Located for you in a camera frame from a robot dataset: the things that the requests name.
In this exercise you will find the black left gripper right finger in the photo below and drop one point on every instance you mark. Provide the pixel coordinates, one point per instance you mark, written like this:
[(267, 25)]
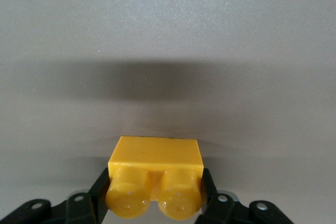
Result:
[(223, 212)]

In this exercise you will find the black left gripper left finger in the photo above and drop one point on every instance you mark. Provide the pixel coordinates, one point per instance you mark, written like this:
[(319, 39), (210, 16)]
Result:
[(78, 211)]

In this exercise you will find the yellow two-stud block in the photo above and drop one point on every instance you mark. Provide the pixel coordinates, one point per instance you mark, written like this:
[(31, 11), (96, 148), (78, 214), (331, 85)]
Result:
[(155, 153)]

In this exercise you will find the brown table cover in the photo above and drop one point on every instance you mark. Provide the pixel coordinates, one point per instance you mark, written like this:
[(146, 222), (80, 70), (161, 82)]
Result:
[(168, 24)]

